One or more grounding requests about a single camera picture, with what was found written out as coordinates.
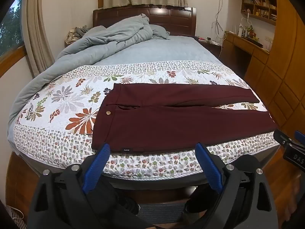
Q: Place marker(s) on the dark wooden bed frame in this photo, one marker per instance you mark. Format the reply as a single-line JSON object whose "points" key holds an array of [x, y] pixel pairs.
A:
{"points": [[147, 188]]}

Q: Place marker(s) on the grey-blue duvet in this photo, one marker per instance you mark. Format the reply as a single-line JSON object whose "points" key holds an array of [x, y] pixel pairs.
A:
{"points": [[107, 40]]}

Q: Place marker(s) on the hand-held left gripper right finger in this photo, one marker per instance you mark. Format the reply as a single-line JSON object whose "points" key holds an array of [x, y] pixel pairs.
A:
{"points": [[211, 169]]}

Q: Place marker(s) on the grey floor mat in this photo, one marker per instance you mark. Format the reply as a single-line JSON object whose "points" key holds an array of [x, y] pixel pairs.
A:
{"points": [[162, 212]]}

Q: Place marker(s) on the wooden wall shelf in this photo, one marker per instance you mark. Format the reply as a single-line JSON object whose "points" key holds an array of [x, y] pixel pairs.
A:
{"points": [[258, 16]]}

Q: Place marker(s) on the wooden desk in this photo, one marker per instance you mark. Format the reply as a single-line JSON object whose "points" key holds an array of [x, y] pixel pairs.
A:
{"points": [[240, 43]]}

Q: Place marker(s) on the dark wooden headboard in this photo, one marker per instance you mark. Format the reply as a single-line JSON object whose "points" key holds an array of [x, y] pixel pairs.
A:
{"points": [[176, 19]]}

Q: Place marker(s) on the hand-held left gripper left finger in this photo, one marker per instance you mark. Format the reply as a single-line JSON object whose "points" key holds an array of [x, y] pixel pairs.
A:
{"points": [[96, 168]]}

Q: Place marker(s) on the beige window curtain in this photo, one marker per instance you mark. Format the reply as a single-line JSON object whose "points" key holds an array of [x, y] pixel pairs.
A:
{"points": [[38, 28]]}

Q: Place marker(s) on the floral quilted bedspread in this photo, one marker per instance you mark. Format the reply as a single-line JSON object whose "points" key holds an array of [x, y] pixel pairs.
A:
{"points": [[71, 100]]}

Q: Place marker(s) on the dark wooden nightstand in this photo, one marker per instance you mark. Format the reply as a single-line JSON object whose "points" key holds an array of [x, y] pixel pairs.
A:
{"points": [[212, 49]]}

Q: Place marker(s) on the grey-blue bed sheet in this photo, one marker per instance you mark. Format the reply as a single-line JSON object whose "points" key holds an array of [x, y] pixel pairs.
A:
{"points": [[166, 50]]}

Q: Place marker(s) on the wooden framed window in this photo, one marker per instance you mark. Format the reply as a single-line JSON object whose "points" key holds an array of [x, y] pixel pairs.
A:
{"points": [[9, 28]]}

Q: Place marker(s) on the maroon pants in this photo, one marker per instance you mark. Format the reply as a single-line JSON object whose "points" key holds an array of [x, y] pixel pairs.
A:
{"points": [[166, 124]]}

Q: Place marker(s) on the wooden wardrobe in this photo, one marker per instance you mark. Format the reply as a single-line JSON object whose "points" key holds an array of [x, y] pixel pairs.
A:
{"points": [[286, 52]]}

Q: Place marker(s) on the pile of clothes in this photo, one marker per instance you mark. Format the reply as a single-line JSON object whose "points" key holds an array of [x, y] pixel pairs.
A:
{"points": [[73, 34]]}

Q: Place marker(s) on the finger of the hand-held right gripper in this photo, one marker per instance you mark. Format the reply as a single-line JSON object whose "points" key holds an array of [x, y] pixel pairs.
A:
{"points": [[299, 137], [282, 138]]}

